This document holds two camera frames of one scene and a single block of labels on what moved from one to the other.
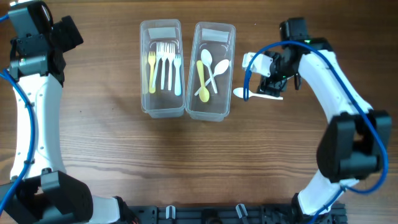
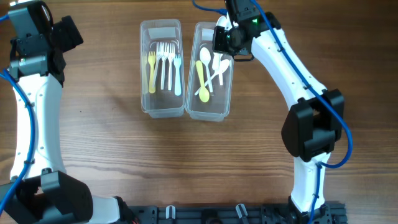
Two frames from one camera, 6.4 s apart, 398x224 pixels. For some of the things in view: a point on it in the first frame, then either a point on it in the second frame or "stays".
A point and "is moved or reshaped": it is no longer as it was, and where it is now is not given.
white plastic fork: [164, 52] stays
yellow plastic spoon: [204, 94] stays
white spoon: [207, 58] is moved or reshaped
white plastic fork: [171, 53] stays
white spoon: [239, 93] → [216, 65]
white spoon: [220, 68] stays
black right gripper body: [270, 88] → [219, 41]
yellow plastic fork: [152, 58] stays
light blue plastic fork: [178, 87] stays
